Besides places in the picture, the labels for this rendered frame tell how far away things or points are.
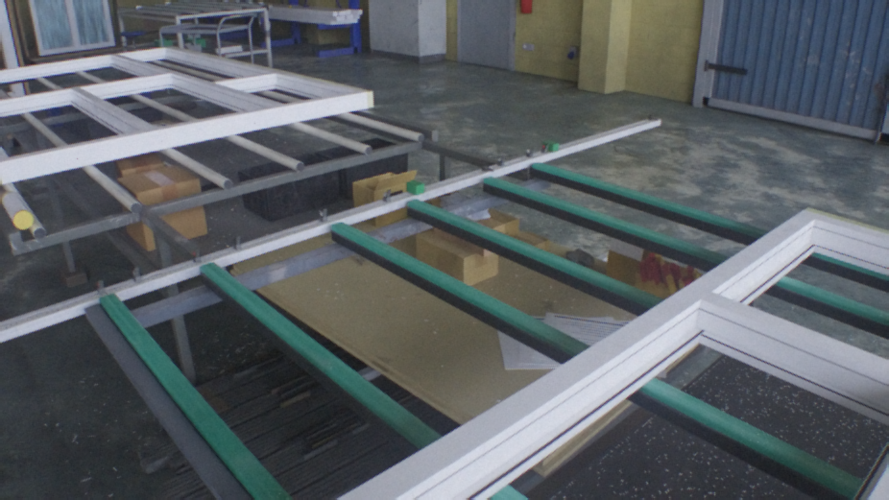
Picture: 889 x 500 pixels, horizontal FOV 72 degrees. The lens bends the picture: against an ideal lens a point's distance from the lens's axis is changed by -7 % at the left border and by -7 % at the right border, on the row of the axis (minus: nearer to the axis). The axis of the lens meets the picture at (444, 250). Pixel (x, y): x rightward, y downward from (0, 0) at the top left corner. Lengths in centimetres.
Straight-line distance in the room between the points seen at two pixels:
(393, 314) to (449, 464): 92
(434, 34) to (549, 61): 196
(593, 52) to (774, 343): 683
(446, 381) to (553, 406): 55
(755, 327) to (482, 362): 61
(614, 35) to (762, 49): 164
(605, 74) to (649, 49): 58
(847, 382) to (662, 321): 30
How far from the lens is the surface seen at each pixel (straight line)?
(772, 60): 719
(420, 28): 969
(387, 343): 156
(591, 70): 788
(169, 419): 106
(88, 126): 368
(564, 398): 93
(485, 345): 155
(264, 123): 262
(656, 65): 787
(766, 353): 118
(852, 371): 114
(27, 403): 284
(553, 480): 171
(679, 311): 115
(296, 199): 236
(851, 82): 697
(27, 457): 256
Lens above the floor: 148
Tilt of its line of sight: 25 degrees down
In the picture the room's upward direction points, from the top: straight up
